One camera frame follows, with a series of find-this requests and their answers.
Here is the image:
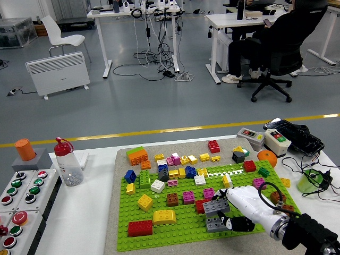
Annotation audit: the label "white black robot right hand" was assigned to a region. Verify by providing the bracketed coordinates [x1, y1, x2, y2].
[211, 185, 287, 235]

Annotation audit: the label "light grey long toy brick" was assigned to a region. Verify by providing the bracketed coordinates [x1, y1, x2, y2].
[203, 197, 231, 216]

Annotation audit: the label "dark grey long toy brick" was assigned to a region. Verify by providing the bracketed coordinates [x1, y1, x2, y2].
[206, 216, 229, 234]

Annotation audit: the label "red sloped toy brick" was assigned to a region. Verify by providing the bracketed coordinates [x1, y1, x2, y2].
[195, 199, 207, 215]

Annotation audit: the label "magenta square toy brick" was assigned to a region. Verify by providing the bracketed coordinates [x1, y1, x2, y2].
[183, 190, 197, 205]
[252, 177, 268, 191]
[203, 187, 216, 201]

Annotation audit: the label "yellow and white toy brick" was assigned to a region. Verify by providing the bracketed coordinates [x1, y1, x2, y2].
[222, 174, 234, 190]

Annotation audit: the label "green studded baseplate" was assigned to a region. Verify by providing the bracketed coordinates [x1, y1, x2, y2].
[116, 160, 308, 252]

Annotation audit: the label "yellow curved toy brick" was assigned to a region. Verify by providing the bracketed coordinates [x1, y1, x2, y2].
[152, 209, 177, 226]

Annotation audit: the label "large yellow square toy brick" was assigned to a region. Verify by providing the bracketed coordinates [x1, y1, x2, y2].
[137, 193, 154, 212]

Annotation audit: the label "tall green toy brick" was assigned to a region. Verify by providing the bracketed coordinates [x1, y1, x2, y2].
[139, 169, 151, 189]

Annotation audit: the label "red long toy brick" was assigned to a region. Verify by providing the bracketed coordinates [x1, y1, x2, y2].
[127, 219, 154, 237]

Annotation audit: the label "large orange toy brick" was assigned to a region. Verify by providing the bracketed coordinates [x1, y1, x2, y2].
[129, 150, 149, 167]

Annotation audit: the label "orange fruit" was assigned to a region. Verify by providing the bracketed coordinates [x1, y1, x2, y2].
[257, 150, 278, 168]

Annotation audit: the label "green translucent cup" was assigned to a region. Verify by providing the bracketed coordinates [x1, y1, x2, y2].
[296, 169, 326, 194]

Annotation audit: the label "black electronic device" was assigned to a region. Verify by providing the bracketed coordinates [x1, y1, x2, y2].
[262, 118, 325, 157]

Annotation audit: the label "black plug adapter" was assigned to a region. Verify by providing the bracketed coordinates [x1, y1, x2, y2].
[318, 169, 334, 191]

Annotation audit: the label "black office chair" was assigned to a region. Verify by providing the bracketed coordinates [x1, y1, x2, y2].
[236, 5, 330, 104]

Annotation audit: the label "lime green flat brick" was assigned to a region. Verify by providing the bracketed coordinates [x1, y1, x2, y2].
[126, 146, 146, 156]

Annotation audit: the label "white case under desk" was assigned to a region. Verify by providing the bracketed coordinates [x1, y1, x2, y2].
[216, 29, 233, 72]

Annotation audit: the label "person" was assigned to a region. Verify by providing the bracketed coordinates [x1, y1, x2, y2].
[222, 0, 329, 84]

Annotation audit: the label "clear bottle with red cap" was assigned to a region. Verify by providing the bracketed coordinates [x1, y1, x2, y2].
[54, 137, 84, 186]

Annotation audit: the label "black bottle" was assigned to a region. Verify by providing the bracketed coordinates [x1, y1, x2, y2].
[236, 0, 245, 21]

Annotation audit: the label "grey block base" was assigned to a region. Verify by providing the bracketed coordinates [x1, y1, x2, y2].
[11, 148, 53, 172]

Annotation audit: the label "grey four-button control box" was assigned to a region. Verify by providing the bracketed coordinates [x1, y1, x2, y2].
[15, 168, 62, 223]
[0, 169, 37, 213]

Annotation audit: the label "orange cylinder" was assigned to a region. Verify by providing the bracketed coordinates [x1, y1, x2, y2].
[14, 138, 37, 162]

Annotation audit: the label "white electric panel heater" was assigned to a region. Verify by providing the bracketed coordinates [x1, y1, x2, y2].
[25, 51, 90, 101]

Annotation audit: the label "white desk with gadgets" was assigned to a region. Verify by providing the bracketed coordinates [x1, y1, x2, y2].
[87, 3, 184, 79]

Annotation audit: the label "white plastic chair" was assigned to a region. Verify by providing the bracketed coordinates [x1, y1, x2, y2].
[41, 15, 92, 64]

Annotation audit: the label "black platform dolly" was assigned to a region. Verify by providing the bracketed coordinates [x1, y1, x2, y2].
[57, 17, 96, 31]

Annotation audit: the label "clear plastic crate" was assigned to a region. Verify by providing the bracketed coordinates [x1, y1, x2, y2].
[0, 17, 39, 49]

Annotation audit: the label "grey two-button switch box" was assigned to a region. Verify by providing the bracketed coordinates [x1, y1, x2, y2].
[236, 127, 266, 152]

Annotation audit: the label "beige two-button switch box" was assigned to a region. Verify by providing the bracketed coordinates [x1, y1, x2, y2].
[263, 129, 292, 158]

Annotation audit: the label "thin black cable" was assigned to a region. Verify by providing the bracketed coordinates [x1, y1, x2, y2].
[280, 156, 340, 202]

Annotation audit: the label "hanging desk cables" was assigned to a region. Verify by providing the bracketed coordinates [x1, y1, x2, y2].
[112, 7, 184, 81]

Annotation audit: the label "white desk frame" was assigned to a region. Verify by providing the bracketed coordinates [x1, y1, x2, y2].
[308, 5, 340, 66]

